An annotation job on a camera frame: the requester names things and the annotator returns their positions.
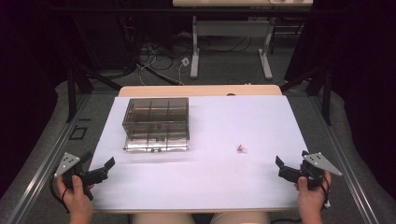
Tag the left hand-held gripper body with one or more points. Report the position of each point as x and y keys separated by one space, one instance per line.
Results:
x=67 y=162

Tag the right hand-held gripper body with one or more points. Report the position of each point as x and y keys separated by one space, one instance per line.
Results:
x=320 y=163

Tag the small pink object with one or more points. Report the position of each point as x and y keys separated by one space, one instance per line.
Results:
x=241 y=148

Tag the smoky transparent compartment box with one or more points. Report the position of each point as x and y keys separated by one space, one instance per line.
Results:
x=155 y=124

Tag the person's right hand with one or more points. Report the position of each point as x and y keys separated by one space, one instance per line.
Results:
x=309 y=197

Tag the person's left hand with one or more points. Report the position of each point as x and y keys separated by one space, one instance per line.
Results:
x=76 y=199

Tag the white table cover sheet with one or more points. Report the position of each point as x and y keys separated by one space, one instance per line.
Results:
x=236 y=180

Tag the person's right leg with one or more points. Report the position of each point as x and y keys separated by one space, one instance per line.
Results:
x=240 y=218

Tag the person's leg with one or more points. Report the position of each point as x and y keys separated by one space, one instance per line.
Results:
x=240 y=218
x=163 y=218

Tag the black metal stand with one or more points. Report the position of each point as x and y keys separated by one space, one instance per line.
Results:
x=72 y=93
x=325 y=96

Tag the person's left leg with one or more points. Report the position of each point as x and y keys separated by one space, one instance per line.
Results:
x=163 y=218

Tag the dark curtain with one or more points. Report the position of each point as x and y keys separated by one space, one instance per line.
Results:
x=364 y=77
x=28 y=77

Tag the white power plug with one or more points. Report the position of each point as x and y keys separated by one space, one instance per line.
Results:
x=185 y=61

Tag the white desk with metal legs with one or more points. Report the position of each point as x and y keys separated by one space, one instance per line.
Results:
x=230 y=29

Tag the grey metal floor rail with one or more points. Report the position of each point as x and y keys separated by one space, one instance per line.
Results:
x=345 y=161
x=43 y=165

